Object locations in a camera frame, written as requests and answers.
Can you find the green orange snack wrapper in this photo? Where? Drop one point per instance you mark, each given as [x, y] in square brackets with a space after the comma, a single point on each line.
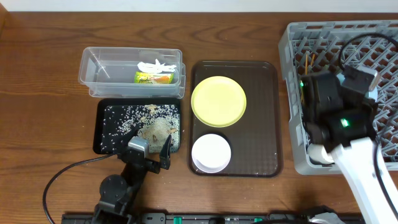
[153, 78]

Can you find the white cup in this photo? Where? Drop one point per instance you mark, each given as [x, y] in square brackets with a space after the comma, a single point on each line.
[318, 154]

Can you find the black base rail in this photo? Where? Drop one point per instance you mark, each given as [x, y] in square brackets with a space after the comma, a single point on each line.
[161, 218]

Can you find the pink bowl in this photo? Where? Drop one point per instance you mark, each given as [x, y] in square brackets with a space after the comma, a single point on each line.
[211, 153]

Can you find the black waste tray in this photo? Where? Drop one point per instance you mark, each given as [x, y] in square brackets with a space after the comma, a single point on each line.
[114, 102]

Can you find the clear plastic bin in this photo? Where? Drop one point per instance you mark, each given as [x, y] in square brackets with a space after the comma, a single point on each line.
[109, 72]

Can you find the brown serving tray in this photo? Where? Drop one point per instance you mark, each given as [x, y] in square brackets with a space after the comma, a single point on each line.
[255, 140]

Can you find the blue bowl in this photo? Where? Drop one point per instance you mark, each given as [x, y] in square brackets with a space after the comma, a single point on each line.
[371, 94]

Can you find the white tissue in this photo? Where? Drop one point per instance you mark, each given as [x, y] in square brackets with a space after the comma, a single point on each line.
[155, 68]

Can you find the yellow plate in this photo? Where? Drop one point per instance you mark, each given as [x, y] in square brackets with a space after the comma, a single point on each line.
[218, 101]

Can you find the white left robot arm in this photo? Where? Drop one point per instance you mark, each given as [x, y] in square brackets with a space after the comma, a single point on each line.
[118, 192]

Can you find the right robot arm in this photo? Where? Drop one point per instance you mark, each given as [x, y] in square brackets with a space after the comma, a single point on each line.
[339, 116]

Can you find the grey dishwasher rack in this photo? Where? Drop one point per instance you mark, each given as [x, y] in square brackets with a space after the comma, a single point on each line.
[325, 39]

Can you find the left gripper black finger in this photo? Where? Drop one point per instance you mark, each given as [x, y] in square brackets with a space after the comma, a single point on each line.
[127, 143]
[164, 155]

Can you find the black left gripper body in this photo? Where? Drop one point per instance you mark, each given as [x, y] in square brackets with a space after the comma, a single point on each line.
[152, 165]

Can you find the spilled rice and food scraps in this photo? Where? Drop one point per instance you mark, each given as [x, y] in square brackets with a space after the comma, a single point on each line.
[153, 123]

